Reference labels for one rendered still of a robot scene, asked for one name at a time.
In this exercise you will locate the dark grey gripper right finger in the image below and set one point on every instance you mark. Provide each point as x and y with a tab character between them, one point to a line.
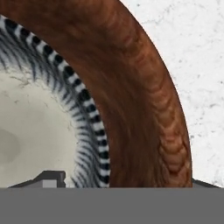
201	184

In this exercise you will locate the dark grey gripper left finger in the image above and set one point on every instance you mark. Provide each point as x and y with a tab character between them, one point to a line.
49	178

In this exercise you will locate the white bowl with striped rim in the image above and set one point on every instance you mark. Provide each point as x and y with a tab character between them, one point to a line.
35	122

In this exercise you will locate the brown wooden bowl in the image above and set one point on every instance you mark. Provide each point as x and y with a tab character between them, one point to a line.
134	87

